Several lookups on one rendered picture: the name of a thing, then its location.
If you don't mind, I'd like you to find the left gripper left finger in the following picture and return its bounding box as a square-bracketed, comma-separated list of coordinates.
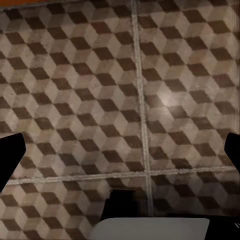
[0, 133, 26, 193]

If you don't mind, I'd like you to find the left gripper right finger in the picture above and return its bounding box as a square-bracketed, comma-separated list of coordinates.
[224, 133, 240, 172]

